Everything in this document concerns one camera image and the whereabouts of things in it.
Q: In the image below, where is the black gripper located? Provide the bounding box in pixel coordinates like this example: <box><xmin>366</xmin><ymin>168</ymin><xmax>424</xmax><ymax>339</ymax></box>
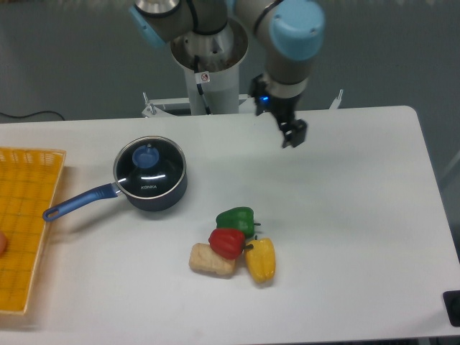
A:
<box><xmin>249</xmin><ymin>74</ymin><xmax>308</xmax><ymax>148</ymax></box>

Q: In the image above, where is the glass lid blue knob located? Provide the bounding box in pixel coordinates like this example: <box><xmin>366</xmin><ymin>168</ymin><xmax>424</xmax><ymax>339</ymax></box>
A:
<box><xmin>114</xmin><ymin>136</ymin><xmax>186</xmax><ymax>200</ymax></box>

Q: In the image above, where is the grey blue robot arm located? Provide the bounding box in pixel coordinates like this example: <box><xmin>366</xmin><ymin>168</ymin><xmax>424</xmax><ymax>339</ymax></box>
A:
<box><xmin>129</xmin><ymin>1</ymin><xmax>325</xmax><ymax>147</ymax></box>

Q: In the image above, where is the green bell pepper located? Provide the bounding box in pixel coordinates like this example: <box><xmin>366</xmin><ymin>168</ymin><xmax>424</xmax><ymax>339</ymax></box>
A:
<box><xmin>216</xmin><ymin>206</ymin><xmax>260</xmax><ymax>239</ymax></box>

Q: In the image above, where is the red bell pepper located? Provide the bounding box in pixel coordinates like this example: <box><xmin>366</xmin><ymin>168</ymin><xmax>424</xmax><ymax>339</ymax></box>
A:
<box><xmin>208</xmin><ymin>228</ymin><xmax>254</xmax><ymax>260</ymax></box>

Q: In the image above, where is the yellow bell pepper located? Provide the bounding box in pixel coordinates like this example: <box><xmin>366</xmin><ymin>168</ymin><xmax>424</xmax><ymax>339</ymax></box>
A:
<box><xmin>244</xmin><ymin>236</ymin><xmax>276</xmax><ymax>284</ymax></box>

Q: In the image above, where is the beige bread piece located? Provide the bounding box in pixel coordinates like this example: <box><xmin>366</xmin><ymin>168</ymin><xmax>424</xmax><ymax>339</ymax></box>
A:
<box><xmin>188</xmin><ymin>243</ymin><xmax>236</xmax><ymax>276</ymax></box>

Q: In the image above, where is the black table-edge device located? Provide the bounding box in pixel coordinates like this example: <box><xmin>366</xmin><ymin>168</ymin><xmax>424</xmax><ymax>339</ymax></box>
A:
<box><xmin>443</xmin><ymin>290</ymin><xmax>460</xmax><ymax>327</ymax></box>

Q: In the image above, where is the yellow woven basket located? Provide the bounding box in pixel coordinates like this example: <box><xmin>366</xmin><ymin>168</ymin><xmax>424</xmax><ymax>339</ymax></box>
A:
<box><xmin>1</xmin><ymin>147</ymin><xmax>66</xmax><ymax>315</ymax></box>

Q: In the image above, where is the orange round object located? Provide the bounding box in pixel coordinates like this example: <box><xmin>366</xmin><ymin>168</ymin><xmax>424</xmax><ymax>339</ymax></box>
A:
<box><xmin>0</xmin><ymin>231</ymin><xmax>8</xmax><ymax>254</ymax></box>

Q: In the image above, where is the white base frame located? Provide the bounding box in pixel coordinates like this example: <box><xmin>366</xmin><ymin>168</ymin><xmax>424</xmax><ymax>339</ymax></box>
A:
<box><xmin>141</xmin><ymin>88</ymin><xmax>344</xmax><ymax>119</ymax></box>

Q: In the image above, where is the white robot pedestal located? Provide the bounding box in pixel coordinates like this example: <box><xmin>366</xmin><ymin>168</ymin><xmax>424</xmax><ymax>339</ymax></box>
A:
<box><xmin>170</xmin><ymin>19</ymin><xmax>248</xmax><ymax>115</ymax></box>

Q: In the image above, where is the black pedestal cable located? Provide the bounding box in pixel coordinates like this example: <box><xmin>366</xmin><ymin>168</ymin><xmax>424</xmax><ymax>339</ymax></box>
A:
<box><xmin>193</xmin><ymin>54</ymin><xmax>212</xmax><ymax>115</ymax></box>

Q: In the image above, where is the dark saucepan blue handle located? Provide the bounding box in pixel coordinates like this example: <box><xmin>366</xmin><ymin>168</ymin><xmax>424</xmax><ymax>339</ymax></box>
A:
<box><xmin>42</xmin><ymin>163</ymin><xmax>188</xmax><ymax>222</ymax></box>

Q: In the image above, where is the black floor cable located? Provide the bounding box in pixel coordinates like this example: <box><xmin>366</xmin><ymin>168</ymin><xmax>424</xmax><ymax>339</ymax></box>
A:
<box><xmin>0</xmin><ymin>110</ymin><xmax>66</xmax><ymax>121</ymax></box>

